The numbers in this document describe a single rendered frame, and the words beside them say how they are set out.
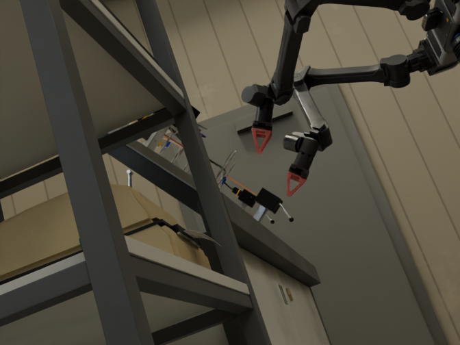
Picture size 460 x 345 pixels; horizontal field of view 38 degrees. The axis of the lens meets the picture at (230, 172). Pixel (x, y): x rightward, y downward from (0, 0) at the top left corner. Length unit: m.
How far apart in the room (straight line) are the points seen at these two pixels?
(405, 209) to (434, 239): 0.23
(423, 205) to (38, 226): 3.12
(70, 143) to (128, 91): 0.52
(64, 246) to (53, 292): 0.35
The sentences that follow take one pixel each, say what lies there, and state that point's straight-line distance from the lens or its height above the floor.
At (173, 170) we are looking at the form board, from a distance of 1.37.
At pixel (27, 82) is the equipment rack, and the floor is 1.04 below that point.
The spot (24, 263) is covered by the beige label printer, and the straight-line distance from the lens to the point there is 1.08.
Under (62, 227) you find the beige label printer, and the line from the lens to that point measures 1.06.
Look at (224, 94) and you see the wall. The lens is 4.24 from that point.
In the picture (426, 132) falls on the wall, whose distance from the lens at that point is 4.13.
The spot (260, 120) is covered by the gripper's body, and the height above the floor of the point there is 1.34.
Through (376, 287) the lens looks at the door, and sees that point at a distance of 3.81.
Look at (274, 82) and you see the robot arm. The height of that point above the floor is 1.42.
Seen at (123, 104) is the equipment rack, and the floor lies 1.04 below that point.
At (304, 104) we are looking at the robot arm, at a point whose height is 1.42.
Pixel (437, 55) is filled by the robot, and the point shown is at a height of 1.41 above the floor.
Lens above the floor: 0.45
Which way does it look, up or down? 20 degrees up
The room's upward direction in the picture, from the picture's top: 19 degrees counter-clockwise
